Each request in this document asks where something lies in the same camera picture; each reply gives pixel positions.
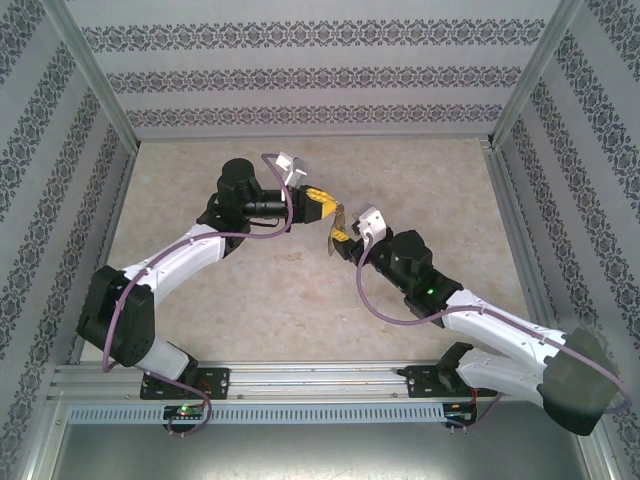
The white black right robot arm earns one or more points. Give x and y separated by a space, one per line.
500 325

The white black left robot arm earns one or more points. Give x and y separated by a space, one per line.
175 255

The small green circuit board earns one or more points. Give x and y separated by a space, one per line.
457 415
185 411

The grey metal sheet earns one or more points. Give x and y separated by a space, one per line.
320 455

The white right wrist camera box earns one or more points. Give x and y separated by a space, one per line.
372 220

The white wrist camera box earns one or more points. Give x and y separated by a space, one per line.
290 167
372 220

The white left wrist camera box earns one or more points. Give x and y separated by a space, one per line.
290 167

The aluminium side rail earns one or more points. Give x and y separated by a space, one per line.
507 200
107 240

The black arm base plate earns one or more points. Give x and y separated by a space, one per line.
420 382
220 382

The long aluminium mounting rail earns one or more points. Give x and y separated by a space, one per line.
320 380

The aluminium corner post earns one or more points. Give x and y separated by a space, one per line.
90 70
535 70

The aluminium lower frame bar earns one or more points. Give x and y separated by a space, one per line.
40 440
607 460

